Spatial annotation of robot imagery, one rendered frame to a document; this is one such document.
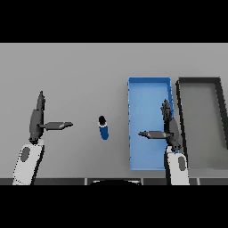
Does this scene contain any blue bin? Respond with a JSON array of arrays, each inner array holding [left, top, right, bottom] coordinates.
[[126, 76, 176, 172]]

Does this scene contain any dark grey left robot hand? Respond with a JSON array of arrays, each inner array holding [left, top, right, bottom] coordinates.
[[28, 90, 74, 145]]

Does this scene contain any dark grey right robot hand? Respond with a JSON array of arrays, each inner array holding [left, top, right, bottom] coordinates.
[[137, 98, 183, 153]]

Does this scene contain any dark grey bin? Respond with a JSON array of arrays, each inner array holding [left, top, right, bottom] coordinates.
[[175, 77, 228, 170]]

